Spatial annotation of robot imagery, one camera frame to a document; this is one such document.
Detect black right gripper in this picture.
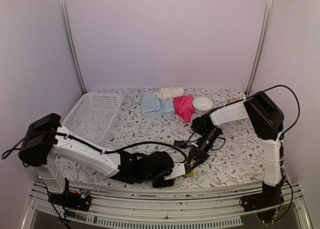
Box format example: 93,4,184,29
187,128,220,173

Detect green crocodile pattern towel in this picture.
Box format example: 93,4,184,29
183,169,196,177

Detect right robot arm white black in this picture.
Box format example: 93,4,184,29
186,91,284,212

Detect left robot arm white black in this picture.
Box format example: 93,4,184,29
18,113,175,212

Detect floral patterned table mat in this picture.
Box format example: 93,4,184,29
51,87,283,190

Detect pink towel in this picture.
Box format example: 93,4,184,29
173,94,195,123

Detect white ceramic bowl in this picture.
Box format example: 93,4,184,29
192,97,214,115

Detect white plastic basket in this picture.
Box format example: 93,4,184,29
62,92,124,144

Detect light blue towel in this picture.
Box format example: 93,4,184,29
140,92,175,116

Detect cream rolled towel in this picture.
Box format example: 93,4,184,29
156,87,184,101

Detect red white patterned ball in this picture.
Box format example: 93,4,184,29
226,97,239,104

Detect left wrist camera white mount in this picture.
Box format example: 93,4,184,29
163,163,186,180

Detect aluminium front rail base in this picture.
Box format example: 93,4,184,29
21,183,313,229

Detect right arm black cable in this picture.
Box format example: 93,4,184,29
186,83,300,152

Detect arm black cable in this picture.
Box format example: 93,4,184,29
1,133,188,165
186,83,300,152

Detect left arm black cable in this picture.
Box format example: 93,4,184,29
1,133,188,165

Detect right aluminium frame post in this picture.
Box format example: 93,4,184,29
245,0,274,95

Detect aluminium frame post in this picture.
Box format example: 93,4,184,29
58,0,87,94
245,0,274,95

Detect left aluminium frame post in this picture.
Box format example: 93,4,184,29
58,0,87,94

